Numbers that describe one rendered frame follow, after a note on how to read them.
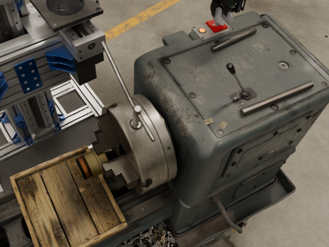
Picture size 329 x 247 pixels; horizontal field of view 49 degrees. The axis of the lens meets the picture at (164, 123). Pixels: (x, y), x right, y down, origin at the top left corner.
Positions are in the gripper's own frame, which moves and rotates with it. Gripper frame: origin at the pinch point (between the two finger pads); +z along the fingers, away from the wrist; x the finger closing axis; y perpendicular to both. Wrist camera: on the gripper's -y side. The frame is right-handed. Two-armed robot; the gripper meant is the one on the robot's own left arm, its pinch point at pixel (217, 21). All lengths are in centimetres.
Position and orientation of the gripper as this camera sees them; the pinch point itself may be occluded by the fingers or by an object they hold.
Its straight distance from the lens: 137.0
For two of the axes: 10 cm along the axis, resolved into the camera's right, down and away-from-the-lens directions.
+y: 4.9, 7.4, -4.6
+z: -0.7, 5.7, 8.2
